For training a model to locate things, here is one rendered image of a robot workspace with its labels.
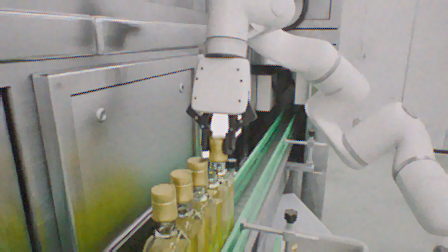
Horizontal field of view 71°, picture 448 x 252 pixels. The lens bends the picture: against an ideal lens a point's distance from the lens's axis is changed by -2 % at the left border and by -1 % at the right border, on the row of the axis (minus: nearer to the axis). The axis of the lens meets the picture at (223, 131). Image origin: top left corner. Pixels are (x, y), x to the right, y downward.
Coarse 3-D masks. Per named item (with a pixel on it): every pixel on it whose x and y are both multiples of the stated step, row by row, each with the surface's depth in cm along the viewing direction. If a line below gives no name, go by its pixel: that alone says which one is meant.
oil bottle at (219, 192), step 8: (224, 184) 62; (208, 192) 59; (216, 192) 59; (224, 192) 61; (216, 200) 59; (224, 200) 61; (224, 208) 62; (224, 216) 62; (224, 224) 63; (224, 232) 63; (224, 240) 64
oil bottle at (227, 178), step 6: (222, 174) 66; (228, 174) 66; (222, 180) 65; (228, 180) 65; (234, 180) 69; (228, 186) 65; (234, 186) 69; (228, 192) 65; (228, 198) 66; (228, 204) 66; (228, 210) 67; (228, 216) 67; (228, 222) 67; (228, 228) 68; (228, 234) 68
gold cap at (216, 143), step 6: (210, 138) 58; (216, 138) 58; (222, 138) 58; (210, 144) 58; (216, 144) 57; (222, 144) 57; (210, 150) 58; (216, 150) 57; (222, 150) 58; (210, 156) 58; (216, 156) 58; (222, 156) 58; (216, 162) 58; (222, 162) 58
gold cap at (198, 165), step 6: (192, 162) 53; (198, 162) 53; (204, 162) 53; (192, 168) 53; (198, 168) 53; (204, 168) 53; (192, 174) 53; (198, 174) 53; (204, 174) 54; (198, 180) 53; (204, 180) 54; (198, 186) 54
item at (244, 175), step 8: (288, 104) 196; (288, 112) 199; (280, 120) 168; (272, 128) 146; (280, 128) 170; (264, 136) 132; (272, 136) 150; (264, 144) 131; (256, 152) 117; (264, 152) 132; (248, 160) 107; (256, 160) 120; (248, 168) 107; (256, 168) 119; (240, 176) 97; (248, 176) 108; (240, 184) 100; (240, 192) 99
